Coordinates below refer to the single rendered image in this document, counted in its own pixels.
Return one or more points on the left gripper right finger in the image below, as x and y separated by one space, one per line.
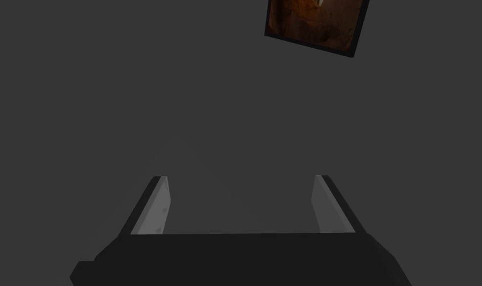
332 210

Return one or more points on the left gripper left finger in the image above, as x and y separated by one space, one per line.
151 212

